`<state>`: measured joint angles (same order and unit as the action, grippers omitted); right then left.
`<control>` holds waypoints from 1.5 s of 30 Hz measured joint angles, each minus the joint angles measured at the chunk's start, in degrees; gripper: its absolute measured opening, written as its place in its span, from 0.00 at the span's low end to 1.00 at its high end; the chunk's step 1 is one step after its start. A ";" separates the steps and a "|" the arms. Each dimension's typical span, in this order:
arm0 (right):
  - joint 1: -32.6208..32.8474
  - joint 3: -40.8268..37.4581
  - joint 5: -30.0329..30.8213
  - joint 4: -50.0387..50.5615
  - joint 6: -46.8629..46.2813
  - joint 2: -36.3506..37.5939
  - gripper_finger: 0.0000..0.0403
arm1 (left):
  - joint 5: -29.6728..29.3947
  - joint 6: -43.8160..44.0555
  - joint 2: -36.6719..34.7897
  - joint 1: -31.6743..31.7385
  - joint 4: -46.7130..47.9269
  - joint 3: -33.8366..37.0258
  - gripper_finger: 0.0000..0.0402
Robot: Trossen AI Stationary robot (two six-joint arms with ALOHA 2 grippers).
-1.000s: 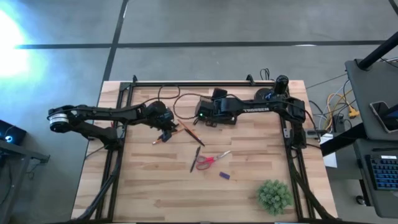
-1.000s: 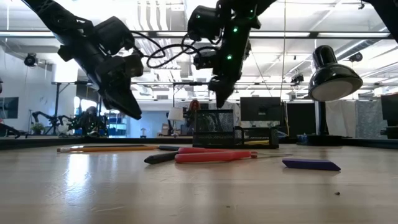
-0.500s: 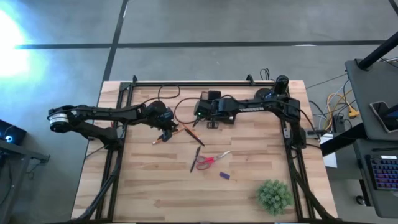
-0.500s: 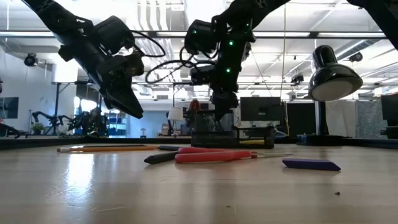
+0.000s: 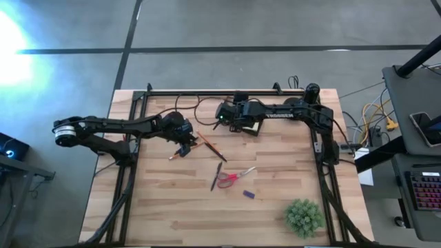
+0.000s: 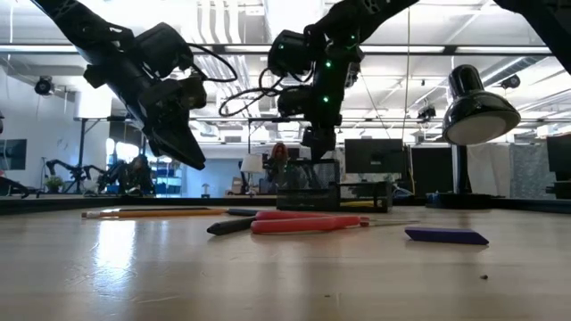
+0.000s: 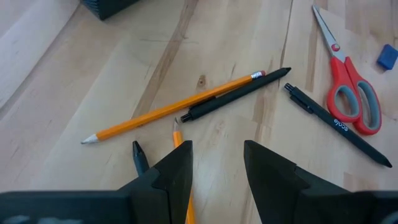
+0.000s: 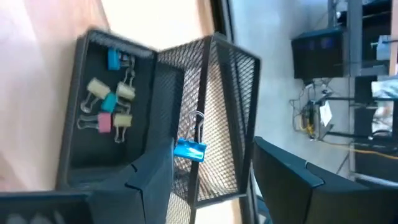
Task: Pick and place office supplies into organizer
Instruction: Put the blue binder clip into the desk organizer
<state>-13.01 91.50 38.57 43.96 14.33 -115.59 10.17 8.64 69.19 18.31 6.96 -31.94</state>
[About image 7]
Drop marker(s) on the black mesh desk organizer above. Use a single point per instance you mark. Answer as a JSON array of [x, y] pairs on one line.
[[109, 7]]

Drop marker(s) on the orange pencil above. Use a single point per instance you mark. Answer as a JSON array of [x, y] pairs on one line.
[[161, 112], [177, 140]]

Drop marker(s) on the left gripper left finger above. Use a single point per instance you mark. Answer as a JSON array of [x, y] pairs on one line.
[[174, 174]]

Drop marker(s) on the blue eraser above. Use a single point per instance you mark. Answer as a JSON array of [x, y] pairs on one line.
[[388, 57]]

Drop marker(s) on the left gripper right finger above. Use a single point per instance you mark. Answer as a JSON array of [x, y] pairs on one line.
[[270, 180]]

